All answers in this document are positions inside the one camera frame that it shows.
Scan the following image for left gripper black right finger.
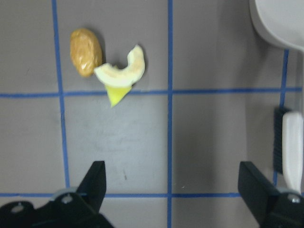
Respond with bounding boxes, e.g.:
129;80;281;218
237;161;280;228

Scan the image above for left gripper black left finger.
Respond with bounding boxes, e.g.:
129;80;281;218
76;161;106;211

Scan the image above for beige hand brush black bristles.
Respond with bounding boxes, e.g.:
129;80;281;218
273;107;304;193

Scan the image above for yellow wedge trash piece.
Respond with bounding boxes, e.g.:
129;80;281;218
105;85;132;107

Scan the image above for pale curved peel trash piece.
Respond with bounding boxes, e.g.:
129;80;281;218
94;45;145;88

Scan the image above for brown potato-like trash piece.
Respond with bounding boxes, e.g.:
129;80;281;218
70;28;103;77

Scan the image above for beige plastic dustpan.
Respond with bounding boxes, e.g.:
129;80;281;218
249;0;304;53

